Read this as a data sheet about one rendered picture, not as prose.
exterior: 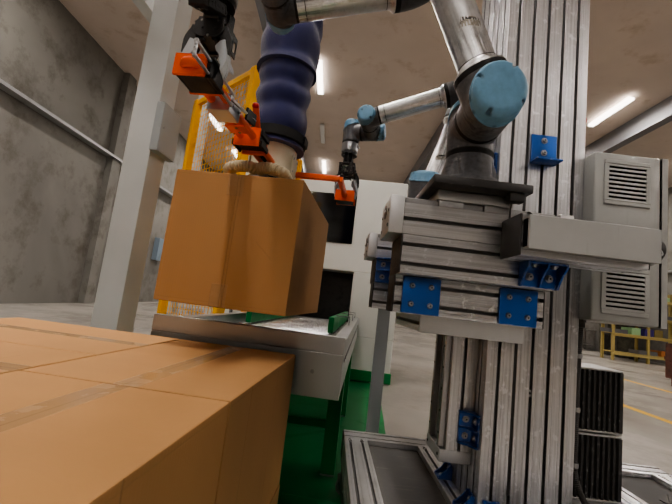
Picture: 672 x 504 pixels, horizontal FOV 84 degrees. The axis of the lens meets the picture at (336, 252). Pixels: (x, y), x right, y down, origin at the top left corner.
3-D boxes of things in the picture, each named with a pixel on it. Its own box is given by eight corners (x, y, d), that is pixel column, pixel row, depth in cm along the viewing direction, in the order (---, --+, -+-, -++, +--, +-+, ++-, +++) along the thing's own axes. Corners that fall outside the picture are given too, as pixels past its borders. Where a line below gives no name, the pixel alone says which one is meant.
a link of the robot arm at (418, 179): (405, 199, 140) (408, 164, 142) (408, 208, 153) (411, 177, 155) (438, 200, 137) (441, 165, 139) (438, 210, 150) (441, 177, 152)
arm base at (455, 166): (484, 204, 102) (486, 169, 103) (510, 187, 87) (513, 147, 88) (428, 197, 102) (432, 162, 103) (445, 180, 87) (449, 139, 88)
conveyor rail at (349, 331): (351, 336, 358) (353, 316, 361) (357, 337, 358) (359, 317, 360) (324, 395, 130) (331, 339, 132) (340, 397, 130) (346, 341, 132)
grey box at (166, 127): (166, 161, 237) (174, 117, 241) (174, 162, 237) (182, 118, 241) (148, 149, 218) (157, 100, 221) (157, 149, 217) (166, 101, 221)
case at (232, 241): (230, 301, 169) (244, 215, 174) (317, 312, 164) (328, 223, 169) (152, 299, 110) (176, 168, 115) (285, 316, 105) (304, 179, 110)
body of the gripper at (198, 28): (235, 62, 92) (243, 19, 94) (221, 38, 84) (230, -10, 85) (205, 61, 93) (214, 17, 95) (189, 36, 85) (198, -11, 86)
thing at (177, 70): (190, 94, 89) (193, 75, 90) (219, 96, 88) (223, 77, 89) (171, 73, 81) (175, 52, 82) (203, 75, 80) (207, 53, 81)
